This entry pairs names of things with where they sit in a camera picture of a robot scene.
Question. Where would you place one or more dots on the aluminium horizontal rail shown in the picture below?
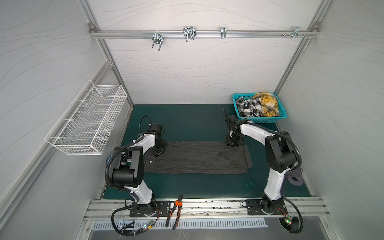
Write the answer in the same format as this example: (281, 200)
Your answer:
(201, 34)

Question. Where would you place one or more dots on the dark grey striped shirt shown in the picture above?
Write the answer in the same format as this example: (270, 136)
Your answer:
(195, 157)

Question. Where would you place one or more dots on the metal wire hook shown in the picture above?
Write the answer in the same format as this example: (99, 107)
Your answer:
(189, 33)

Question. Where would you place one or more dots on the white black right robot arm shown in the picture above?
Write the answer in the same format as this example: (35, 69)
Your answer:
(282, 156)

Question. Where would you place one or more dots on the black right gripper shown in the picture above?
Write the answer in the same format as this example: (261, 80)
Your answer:
(234, 139)

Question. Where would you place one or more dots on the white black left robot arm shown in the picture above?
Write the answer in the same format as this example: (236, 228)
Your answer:
(125, 169)

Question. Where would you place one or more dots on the metal bracket with screws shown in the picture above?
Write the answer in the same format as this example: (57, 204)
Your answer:
(296, 34)

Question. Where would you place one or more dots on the yellow plaid shirt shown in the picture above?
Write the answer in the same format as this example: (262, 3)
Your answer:
(269, 104)

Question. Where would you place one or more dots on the black round fan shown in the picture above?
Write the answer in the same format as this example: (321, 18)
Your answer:
(293, 225)

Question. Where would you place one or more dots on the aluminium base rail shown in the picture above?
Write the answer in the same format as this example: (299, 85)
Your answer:
(210, 208)

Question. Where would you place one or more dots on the teal plastic basket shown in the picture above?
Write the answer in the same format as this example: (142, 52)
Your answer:
(260, 120)

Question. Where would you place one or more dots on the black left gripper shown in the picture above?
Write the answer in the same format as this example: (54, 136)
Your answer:
(164, 144)

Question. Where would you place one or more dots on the white slotted cable duct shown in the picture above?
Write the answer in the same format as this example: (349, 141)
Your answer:
(185, 224)

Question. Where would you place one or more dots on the black white plaid shirt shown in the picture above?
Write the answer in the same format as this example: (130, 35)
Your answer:
(249, 108)

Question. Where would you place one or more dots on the white wire basket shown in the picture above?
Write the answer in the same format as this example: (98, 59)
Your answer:
(86, 125)

